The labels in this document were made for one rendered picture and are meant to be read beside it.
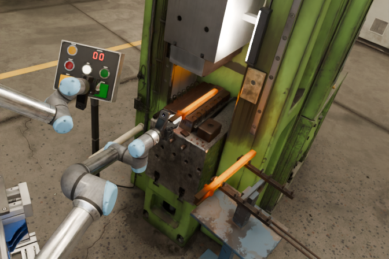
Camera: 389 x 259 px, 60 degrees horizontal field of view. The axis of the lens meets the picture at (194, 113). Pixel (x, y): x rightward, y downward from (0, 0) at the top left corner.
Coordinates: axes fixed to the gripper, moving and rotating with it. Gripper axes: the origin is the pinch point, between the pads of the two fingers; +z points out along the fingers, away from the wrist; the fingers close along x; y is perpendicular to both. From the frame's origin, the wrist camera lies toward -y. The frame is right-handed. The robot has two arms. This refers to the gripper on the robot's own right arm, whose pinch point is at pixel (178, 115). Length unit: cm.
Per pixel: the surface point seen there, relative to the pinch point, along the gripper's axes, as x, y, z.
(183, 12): -8, -53, 2
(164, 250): 13, 100, -10
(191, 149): 13.1, 13.5, -3.3
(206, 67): 7.7, -30.7, 4.9
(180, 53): -6.1, -33.6, 2.1
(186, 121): 3.6, 3.3, 2.5
